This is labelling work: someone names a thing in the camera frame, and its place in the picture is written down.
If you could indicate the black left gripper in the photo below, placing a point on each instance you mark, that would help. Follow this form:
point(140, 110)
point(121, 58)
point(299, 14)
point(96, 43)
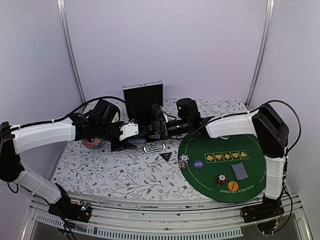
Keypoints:
point(123, 145)

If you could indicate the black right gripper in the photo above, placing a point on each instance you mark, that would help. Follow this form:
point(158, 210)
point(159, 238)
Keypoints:
point(161, 133)

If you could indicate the blue playing card deck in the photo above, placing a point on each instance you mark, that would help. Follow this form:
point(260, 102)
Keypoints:
point(139, 140)

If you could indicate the aluminium poker case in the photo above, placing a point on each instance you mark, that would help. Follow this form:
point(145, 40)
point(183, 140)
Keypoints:
point(139, 99)

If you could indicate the purple small blind button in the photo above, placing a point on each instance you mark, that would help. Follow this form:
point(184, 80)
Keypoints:
point(198, 164)

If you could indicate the clear dealer button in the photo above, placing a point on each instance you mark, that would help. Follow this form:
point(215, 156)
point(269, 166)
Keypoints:
point(226, 137)

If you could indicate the orange poker chip stack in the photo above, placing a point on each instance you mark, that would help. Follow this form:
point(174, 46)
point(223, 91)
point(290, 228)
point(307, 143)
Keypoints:
point(221, 179)

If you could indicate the dealt blue playing card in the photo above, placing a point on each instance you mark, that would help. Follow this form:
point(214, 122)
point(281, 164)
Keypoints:
point(239, 171)

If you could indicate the orange big blind button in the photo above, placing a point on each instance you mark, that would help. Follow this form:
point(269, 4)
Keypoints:
point(233, 186)

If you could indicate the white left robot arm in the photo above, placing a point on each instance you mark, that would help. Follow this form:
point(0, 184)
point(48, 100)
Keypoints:
point(26, 149)

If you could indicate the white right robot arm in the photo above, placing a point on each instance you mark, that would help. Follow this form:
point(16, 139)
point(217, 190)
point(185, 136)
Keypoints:
point(266, 125)

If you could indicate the red patterned bowl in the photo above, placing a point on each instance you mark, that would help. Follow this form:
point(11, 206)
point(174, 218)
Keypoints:
point(91, 144)

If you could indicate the triangular all in marker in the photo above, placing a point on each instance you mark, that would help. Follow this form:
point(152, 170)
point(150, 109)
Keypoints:
point(166, 156)

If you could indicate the cream ribbed ceramic mug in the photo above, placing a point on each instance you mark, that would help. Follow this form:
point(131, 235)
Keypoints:
point(119, 115)

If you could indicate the green round poker mat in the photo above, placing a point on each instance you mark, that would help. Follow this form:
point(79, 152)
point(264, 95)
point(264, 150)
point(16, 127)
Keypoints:
point(217, 156)

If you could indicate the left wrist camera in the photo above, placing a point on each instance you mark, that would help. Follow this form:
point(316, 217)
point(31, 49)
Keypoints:
point(108, 123)

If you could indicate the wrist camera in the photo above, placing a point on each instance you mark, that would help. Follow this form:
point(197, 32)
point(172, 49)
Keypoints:
point(108, 123)
point(187, 111)

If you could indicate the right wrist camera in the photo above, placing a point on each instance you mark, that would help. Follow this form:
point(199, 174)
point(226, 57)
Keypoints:
point(187, 111)

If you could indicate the front aluminium rail base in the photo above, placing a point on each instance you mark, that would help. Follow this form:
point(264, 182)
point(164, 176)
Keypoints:
point(200, 219)

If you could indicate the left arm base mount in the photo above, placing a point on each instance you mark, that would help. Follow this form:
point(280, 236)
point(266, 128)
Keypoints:
point(64, 208)

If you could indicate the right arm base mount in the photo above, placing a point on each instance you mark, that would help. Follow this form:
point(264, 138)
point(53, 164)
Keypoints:
point(269, 208)

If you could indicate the left aluminium frame post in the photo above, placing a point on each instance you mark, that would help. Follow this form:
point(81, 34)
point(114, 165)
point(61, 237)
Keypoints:
point(62, 13)

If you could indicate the aluminium frame post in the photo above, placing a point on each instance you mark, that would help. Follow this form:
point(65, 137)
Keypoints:
point(62, 13)
point(270, 4)

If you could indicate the right aluminium frame post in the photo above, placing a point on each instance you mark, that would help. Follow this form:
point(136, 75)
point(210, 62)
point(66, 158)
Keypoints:
point(270, 4)

